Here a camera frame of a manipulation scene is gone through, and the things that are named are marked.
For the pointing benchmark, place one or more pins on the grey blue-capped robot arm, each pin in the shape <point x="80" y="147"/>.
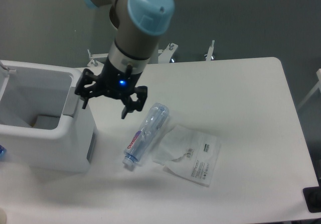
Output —
<point x="140" y="24"/>

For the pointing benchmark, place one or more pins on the white plastic packaging bag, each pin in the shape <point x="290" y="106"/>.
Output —
<point x="189" y="154"/>

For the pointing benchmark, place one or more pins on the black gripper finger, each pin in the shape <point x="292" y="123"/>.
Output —
<point x="89" y="85"/>
<point x="129" y="104"/>

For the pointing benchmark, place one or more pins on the white frame at right edge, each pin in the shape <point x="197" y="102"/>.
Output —
<point x="315" y="88"/>

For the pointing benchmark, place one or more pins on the clear plastic water bottle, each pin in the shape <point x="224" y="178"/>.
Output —
<point x="147" y="131"/>

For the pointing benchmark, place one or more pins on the black clamp at table edge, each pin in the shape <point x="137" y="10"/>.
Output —
<point x="312" y="198"/>

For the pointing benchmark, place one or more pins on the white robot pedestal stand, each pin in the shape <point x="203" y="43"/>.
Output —
<point x="166" y="55"/>

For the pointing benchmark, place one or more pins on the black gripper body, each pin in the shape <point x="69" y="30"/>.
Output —
<point x="115" y="84"/>

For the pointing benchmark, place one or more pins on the white push-lid trash can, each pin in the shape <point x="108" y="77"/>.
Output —
<point x="43" y="122"/>

